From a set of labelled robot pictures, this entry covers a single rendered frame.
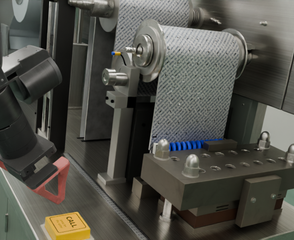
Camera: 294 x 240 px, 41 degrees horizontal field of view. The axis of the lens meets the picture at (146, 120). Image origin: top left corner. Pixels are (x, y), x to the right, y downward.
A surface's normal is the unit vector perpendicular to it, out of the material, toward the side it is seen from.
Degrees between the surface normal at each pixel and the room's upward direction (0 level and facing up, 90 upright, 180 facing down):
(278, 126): 90
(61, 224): 0
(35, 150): 30
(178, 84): 90
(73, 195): 0
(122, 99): 90
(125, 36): 92
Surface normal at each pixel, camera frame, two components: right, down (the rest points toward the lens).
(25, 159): -0.22, -0.77
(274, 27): -0.85, 0.04
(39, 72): 0.53, -0.14
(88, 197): 0.13, -0.95
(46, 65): 0.40, -0.30
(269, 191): 0.51, 0.31
